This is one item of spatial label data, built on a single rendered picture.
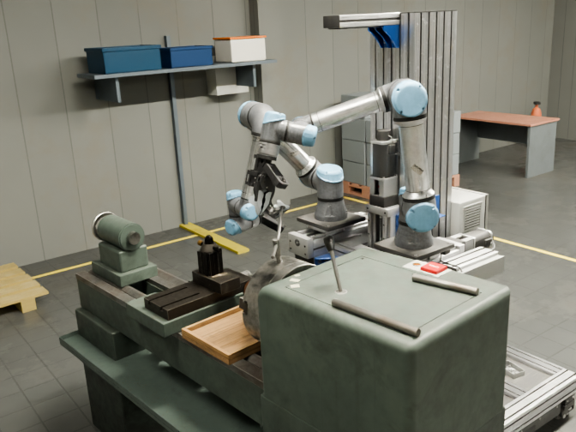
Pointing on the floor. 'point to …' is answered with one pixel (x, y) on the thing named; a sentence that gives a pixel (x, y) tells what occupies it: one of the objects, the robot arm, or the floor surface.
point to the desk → (528, 133)
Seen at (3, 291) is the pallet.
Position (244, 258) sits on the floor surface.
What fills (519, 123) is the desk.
